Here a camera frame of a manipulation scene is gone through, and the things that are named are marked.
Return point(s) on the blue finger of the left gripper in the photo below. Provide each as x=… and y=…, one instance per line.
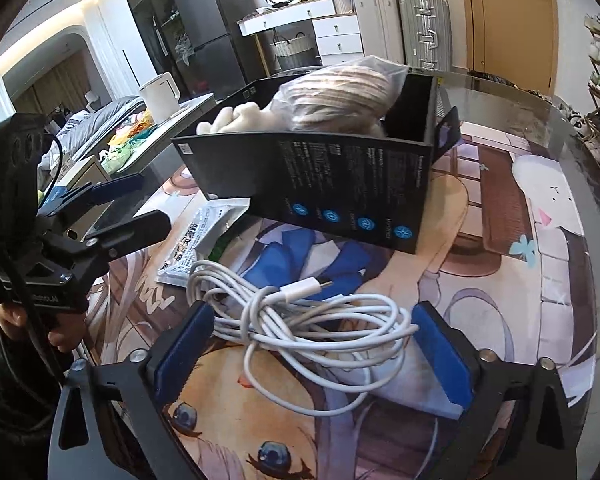
x=115, y=187

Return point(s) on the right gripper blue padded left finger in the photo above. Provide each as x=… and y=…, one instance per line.
x=177, y=351

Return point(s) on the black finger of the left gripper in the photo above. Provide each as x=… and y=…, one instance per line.
x=130, y=236

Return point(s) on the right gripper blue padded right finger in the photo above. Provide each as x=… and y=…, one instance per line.
x=448, y=352

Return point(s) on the person's left hand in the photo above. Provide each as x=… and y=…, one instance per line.
x=65, y=337

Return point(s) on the grey side cabinet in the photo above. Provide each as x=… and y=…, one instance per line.
x=153, y=144

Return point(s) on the grey bed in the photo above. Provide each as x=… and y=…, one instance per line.
x=84, y=130

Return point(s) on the colourful bags on cabinet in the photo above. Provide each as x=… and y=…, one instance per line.
x=127, y=138

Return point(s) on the white foil packet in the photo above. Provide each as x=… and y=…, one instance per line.
x=210, y=222

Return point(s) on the white electric kettle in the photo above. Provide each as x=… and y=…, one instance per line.
x=161, y=95

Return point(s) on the anime print table mat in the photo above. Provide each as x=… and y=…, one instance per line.
x=502, y=256

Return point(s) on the white plush toy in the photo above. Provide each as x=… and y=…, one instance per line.
x=247, y=117

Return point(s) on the black refrigerator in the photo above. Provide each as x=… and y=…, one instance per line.
x=228, y=59

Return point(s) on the black cardboard box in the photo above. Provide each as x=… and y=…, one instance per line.
x=374, y=190

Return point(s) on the black glass wardrobe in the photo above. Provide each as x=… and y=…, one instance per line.
x=165, y=41

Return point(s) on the woven laundry basket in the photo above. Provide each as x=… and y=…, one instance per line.
x=297, y=52

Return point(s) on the white desk with drawers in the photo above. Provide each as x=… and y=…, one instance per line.
x=332, y=25

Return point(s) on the white suitcase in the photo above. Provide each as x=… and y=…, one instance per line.
x=380, y=29

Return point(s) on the wooden door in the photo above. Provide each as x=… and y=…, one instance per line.
x=516, y=40

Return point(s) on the silver suitcase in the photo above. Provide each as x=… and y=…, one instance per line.
x=427, y=34

